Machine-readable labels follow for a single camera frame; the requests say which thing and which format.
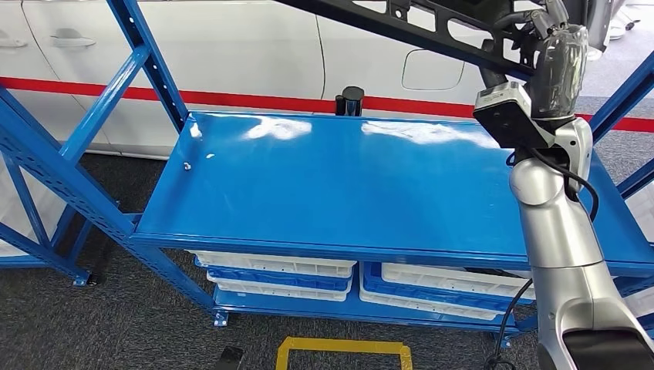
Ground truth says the white plastic bin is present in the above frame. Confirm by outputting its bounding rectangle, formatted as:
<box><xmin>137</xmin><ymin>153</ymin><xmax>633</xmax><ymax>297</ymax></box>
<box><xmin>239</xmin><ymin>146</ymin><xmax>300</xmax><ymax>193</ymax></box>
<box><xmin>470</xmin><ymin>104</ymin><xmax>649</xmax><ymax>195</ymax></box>
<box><xmin>624</xmin><ymin>287</ymin><xmax>654</xmax><ymax>318</ymax></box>

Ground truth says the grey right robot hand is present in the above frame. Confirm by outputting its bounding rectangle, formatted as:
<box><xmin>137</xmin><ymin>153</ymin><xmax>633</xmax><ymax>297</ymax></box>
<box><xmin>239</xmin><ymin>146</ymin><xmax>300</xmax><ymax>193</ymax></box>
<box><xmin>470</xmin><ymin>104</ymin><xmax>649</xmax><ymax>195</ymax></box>
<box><xmin>477</xmin><ymin>0</ymin><xmax>591</xmax><ymax>122</ymax></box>

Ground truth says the yellow floor tape square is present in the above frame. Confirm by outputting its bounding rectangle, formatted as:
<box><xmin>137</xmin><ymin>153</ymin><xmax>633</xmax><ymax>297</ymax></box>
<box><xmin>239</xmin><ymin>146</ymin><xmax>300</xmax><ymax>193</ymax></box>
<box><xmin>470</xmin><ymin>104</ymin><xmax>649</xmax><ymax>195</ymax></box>
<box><xmin>275</xmin><ymin>336</ymin><xmax>414</xmax><ymax>370</ymax></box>

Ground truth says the black robot foot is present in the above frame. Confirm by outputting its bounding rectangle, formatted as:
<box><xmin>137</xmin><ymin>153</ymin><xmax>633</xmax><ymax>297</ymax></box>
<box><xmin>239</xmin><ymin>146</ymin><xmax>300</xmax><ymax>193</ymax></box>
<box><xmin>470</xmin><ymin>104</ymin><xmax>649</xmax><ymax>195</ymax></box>
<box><xmin>213</xmin><ymin>346</ymin><xmax>244</xmax><ymax>370</ymax></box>

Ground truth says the black cylindrical post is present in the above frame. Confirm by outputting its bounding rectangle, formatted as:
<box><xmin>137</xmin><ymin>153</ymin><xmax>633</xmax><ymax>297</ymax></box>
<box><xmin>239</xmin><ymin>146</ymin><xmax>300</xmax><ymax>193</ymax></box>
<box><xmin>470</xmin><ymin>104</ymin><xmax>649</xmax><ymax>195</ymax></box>
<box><xmin>335</xmin><ymin>86</ymin><xmax>366</xmax><ymax>117</ymax></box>

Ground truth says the white car with red stripe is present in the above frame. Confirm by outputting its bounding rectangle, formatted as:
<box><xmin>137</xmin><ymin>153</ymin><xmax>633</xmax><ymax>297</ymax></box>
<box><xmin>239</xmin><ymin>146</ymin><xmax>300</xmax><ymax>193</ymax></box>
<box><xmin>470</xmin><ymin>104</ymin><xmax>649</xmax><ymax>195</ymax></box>
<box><xmin>0</xmin><ymin>0</ymin><xmax>654</xmax><ymax>160</ymax></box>

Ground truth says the black camera cable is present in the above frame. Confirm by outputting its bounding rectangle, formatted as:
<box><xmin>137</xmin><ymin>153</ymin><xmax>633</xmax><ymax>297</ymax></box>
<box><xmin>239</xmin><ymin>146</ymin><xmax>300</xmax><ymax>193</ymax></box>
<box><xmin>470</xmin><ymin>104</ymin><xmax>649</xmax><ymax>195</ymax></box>
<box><xmin>482</xmin><ymin>146</ymin><xmax>600</xmax><ymax>370</ymax></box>

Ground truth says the black plastic bracket panel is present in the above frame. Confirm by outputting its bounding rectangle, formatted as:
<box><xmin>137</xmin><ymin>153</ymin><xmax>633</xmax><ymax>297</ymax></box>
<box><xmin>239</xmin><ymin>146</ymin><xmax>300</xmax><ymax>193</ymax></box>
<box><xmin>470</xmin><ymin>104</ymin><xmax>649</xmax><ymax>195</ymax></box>
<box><xmin>275</xmin><ymin>0</ymin><xmax>550</xmax><ymax>82</ymax></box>

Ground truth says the black curved bracket part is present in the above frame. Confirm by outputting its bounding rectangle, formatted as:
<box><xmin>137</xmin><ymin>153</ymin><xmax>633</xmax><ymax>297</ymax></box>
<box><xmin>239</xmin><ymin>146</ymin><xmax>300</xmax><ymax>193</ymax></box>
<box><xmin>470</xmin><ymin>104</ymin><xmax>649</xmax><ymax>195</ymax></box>
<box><xmin>462</xmin><ymin>267</ymin><xmax>532</xmax><ymax>279</ymax></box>

